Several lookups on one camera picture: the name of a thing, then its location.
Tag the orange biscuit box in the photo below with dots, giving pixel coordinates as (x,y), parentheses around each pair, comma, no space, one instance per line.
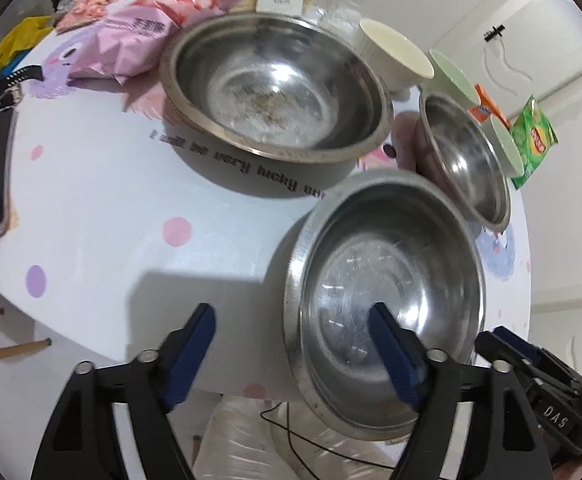
(486,105)

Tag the small steel bowl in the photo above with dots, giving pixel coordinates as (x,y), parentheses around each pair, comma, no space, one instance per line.
(466,170)

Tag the medium steel bowl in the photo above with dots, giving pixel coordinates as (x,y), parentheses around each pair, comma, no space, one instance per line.
(371,260)

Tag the green chip bag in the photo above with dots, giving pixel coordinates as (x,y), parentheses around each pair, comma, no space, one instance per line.
(533,140)

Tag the clear bag of pink snacks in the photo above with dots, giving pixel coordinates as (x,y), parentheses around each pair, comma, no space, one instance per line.
(91,5)

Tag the clear glass cup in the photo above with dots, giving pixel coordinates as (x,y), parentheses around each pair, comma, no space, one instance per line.
(338,22)

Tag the black wrist watch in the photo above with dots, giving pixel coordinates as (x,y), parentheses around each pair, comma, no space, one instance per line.
(16,76)

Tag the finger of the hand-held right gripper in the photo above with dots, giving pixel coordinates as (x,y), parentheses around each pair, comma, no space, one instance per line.
(491,347)
(521,345)

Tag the white ceramic bowl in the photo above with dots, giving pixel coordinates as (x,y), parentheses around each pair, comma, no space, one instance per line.
(396,50)

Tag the light green bowl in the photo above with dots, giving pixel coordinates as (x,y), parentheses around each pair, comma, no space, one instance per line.
(453,75)
(507,147)

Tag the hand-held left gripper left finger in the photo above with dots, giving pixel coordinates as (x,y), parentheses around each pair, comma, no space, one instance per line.
(191,355)

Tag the pink snack bag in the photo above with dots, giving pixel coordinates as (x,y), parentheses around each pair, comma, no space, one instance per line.
(116,40)

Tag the large steel bowl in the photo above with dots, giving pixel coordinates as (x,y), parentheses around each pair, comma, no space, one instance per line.
(271,90)

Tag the yellow plastic bag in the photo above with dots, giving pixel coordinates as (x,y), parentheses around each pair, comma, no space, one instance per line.
(13,42)

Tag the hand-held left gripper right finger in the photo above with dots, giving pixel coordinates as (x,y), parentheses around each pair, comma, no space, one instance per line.
(391,355)

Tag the black wall hook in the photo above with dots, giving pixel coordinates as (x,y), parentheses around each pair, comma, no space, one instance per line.
(494,33)

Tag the large clear plastic bag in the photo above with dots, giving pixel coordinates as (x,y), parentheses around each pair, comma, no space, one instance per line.
(241,440)

